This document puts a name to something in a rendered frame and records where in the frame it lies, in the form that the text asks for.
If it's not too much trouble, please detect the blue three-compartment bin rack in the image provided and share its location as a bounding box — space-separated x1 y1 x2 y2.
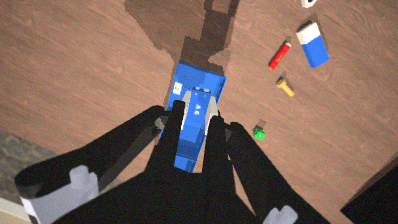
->
166 62 226 173

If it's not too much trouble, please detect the grey hex nut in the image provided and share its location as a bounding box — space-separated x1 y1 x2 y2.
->
301 0 317 8

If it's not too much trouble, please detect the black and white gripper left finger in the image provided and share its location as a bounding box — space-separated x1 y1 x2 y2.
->
14 91 192 224

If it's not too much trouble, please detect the blue nine-volt battery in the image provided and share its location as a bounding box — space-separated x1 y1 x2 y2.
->
186 87 211 124

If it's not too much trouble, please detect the yellow bolt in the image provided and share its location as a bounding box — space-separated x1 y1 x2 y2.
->
277 79 294 96

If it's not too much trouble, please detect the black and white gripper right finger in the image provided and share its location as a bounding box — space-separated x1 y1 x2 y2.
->
202 96 331 224

